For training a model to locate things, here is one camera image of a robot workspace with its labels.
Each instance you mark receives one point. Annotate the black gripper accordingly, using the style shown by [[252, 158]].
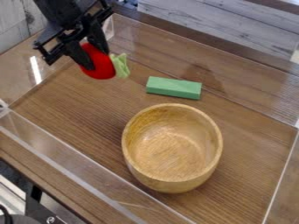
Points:
[[73, 20]]

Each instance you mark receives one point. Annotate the wooden bowl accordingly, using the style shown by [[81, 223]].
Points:
[[172, 146]]

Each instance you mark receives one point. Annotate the clear acrylic tray walls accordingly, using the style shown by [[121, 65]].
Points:
[[62, 119]]

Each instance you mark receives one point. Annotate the red plush strawberry toy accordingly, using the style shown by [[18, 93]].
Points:
[[108, 65]]

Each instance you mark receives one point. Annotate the green rectangular block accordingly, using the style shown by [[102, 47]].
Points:
[[171, 87]]

